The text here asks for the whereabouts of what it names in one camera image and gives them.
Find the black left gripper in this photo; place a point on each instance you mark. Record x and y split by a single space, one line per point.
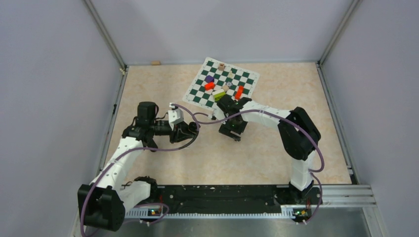
181 132

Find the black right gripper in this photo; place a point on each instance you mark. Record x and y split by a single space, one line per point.
226 129

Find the black earbud charging case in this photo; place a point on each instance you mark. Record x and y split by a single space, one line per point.
193 127

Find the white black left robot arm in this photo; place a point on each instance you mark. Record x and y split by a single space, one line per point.
104 202

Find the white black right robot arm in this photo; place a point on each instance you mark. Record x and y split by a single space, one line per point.
299 135

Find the red toy brick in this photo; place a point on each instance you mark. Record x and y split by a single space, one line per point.
209 86
239 92

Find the green white toy brick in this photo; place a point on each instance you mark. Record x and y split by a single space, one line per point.
218 94

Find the purple toy brick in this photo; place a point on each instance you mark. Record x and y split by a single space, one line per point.
209 79

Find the green white chessboard mat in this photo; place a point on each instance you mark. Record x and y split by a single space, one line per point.
198 96

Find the brown wooden chess piece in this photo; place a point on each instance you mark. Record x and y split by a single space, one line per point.
221 67

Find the wooden cork cylinder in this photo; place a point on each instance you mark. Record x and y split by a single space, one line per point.
155 63

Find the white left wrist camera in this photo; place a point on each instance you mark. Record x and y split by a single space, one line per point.
175 115

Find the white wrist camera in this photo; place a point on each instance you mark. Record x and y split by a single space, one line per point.
175 115
218 114

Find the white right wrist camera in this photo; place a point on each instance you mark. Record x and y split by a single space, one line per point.
218 114

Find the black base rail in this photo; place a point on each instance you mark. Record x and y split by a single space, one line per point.
232 199

